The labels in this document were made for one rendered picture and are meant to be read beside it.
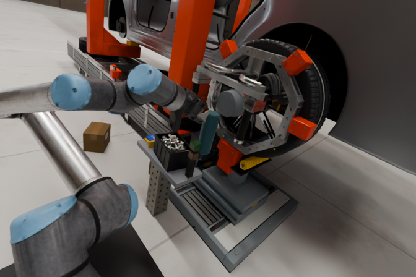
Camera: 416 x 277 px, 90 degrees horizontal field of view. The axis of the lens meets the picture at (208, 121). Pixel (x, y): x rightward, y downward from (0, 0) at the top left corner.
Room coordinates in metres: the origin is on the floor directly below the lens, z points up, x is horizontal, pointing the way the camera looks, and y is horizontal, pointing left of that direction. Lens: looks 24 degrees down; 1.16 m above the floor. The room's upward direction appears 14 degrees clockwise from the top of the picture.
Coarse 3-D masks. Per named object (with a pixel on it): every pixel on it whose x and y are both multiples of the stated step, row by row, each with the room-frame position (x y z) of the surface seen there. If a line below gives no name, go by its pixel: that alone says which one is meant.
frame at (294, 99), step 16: (240, 48) 1.15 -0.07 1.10; (256, 48) 1.16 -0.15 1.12; (224, 64) 1.21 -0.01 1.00; (288, 80) 0.95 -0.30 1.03; (208, 96) 1.25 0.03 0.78; (288, 96) 0.93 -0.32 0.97; (288, 112) 0.91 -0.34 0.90; (224, 128) 1.17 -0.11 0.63; (240, 144) 1.03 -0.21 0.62; (256, 144) 0.97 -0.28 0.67; (272, 144) 0.92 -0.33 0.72
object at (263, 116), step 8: (248, 56) 1.21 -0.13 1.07; (240, 64) 1.27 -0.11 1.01; (240, 80) 1.41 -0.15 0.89; (224, 88) 1.31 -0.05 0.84; (232, 88) 1.27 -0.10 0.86; (256, 112) 1.15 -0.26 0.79; (264, 112) 1.11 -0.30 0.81; (272, 112) 1.07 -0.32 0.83; (232, 120) 1.27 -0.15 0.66; (240, 120) 1.19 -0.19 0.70; (264, 120) 1.10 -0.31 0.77; (232, 128) 1.20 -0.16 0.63; (248, 128) 1.28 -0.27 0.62; (256, 128) 1.32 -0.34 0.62; (248, 136) 1.17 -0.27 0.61; (256, 136) 1.19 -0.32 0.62; (264, 136) 1.21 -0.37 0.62; (272, 136) 1.04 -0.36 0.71
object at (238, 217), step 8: (216, 160) 1.48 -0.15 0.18; (200, 168) 1.32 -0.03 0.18; (200, 184) 1.20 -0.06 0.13; (208, 184) 1.20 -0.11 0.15; (208, 192) 1.14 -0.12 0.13; (216, 192) 1.14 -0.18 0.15; (216, 200) 1.08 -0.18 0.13; (224, 200) 1.09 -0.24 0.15; (264, 200) 1.19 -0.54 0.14; (224, 208) 1.03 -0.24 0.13; (232, 208) 1.03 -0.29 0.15; (248, 208) 1.07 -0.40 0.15; (256, 208) 1.13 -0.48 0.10; (232, 216) 0.98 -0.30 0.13; (240, 216) 0.97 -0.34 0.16
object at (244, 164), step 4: (252, 156) 1.07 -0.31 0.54; (244, 160) 1.01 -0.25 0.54; (248, 160) 1.02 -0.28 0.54; (252, 160) 1.03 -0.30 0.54; (256, 160) 1.05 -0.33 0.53; (260, 160) 1.08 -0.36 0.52; (264, 160) 1.12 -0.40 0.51; (240, 164) 1.01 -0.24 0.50; (244, 164) 1.00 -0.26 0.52; (248, 164) 0.99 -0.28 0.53; (252, 164) 1.02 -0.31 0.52; (256, 164) 1.06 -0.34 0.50; (244, 168) 0.99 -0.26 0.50; (248, 168) 1.00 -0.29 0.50
